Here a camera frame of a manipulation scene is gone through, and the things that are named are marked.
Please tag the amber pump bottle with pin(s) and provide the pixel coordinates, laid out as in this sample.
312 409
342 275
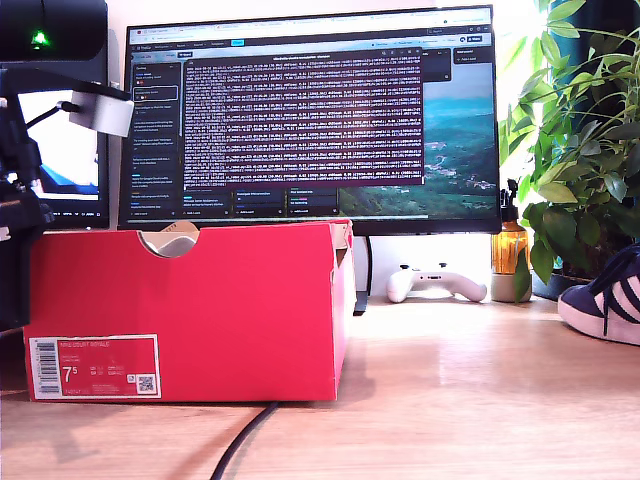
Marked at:
507 247

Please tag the red cardboard shoebox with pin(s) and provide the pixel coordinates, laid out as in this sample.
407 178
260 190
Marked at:
200 310

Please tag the white game controller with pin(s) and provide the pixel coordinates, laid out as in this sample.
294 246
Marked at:
400 290

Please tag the large black computer monitor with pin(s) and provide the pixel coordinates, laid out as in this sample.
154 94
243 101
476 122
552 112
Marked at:
310 125

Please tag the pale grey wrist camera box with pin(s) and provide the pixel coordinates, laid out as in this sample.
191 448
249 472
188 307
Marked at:
102 115

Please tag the black monitor stand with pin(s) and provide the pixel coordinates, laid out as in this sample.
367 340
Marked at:
361 302

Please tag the black plant pot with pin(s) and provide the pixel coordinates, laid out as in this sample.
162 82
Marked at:
555 287

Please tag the green leafy houseplant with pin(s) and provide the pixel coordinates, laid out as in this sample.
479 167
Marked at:
575 165

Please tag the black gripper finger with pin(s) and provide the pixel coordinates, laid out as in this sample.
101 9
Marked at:
12 285

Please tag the pale round pot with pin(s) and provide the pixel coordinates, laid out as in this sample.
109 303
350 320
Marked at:
502 289

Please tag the small black computer monitor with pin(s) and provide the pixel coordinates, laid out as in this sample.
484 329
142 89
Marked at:
75 165

